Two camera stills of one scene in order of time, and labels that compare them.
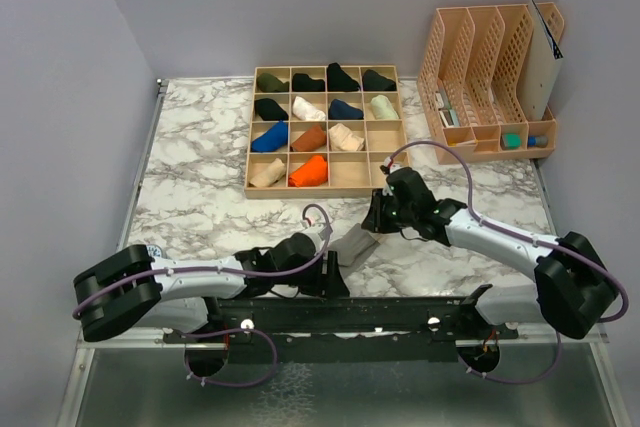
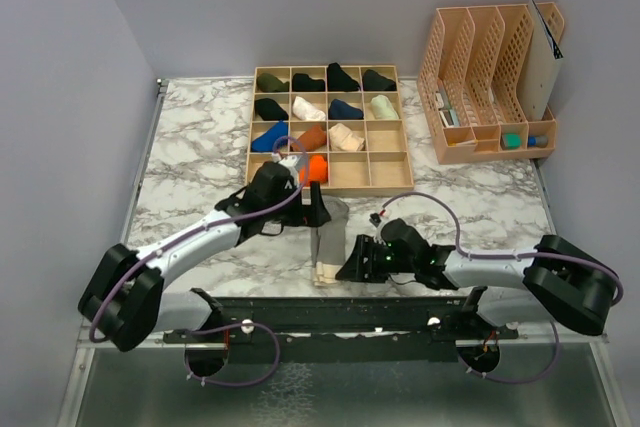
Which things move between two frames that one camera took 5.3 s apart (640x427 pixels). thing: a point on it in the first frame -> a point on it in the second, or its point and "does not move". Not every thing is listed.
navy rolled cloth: [341, 110] does not move
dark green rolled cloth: [373, 81] does not move
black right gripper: [375, 219] -> [355, 269]
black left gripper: [335, 285] -> [311, 215]
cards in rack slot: [448, 115] does not move
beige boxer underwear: [342, 139] does not move
